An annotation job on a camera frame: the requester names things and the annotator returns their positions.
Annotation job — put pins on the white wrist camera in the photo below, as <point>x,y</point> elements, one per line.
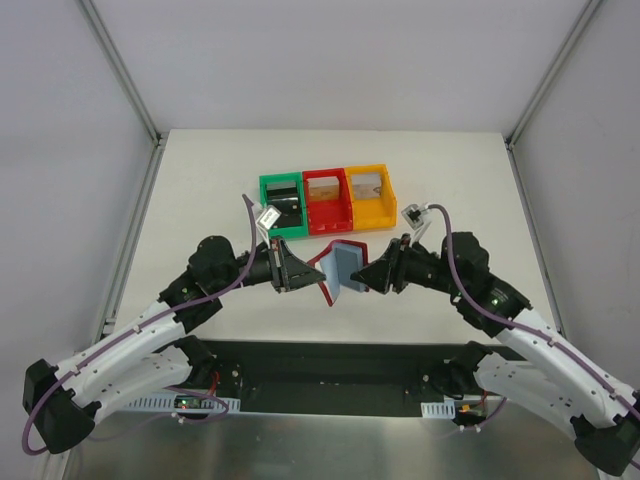
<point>266,217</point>
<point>418,217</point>

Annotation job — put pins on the left aluminium frame post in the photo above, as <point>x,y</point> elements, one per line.
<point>118,67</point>

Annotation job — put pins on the left white cable duct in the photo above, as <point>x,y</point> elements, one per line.
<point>167,402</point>

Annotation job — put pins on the yellow plastic bin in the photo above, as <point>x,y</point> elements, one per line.
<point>373,201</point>

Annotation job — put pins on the black card in green bin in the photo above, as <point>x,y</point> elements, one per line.
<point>286,198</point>

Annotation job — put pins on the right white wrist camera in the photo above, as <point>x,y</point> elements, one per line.
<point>418,217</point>

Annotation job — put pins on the red leather card holder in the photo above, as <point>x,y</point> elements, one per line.
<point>315,262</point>

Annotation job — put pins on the white cable duct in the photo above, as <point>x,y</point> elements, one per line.
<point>444,410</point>
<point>167,402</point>

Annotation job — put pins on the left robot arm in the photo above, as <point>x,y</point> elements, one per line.
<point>65,402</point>

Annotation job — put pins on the right white cable duct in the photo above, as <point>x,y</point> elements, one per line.
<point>444,410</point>

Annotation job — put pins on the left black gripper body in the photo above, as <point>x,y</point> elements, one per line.
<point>278,265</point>

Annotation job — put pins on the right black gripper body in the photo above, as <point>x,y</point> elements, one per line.
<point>396,265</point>

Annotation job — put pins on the right aluminium frame post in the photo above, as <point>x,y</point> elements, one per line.
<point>559,61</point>

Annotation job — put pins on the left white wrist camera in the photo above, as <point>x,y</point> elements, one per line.
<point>266,217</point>

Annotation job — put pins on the aluminium frame post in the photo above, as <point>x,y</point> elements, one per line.
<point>559,61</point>
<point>118,67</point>

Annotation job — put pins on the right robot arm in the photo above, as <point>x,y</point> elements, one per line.
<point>599,413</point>

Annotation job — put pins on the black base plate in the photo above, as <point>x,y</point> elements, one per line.
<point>375,380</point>

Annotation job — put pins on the green plastic bin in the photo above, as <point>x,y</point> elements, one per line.
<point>291,232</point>

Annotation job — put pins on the red plastic bin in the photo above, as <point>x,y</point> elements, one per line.
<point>328,202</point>

